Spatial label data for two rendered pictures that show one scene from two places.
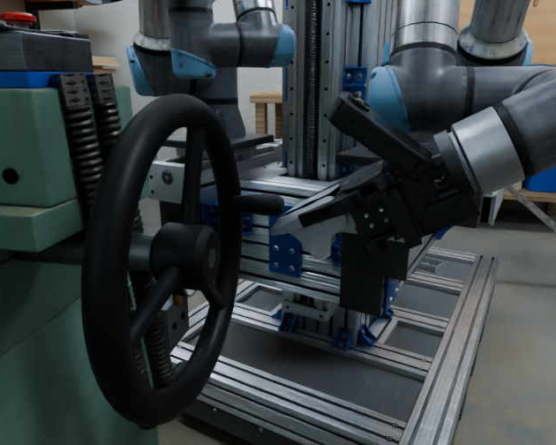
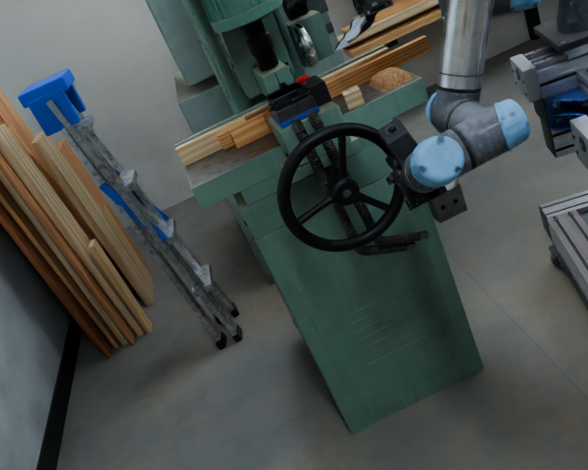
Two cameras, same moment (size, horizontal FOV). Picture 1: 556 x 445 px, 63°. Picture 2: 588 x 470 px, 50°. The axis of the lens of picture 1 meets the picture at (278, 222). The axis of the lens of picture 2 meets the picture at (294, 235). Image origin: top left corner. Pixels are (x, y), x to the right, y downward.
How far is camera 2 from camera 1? 1.15 m
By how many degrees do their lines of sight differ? 69
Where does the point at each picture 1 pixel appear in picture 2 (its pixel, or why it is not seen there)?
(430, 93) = (438, 120)
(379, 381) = not seen: outside the picture
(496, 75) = (456, 117)
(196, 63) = not seen: hidden behind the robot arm
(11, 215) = not seen: hidden behind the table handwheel
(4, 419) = (321, 233)
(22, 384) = (329, 221)
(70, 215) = (305, 169)
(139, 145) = (289, 161)
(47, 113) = (287, 137)
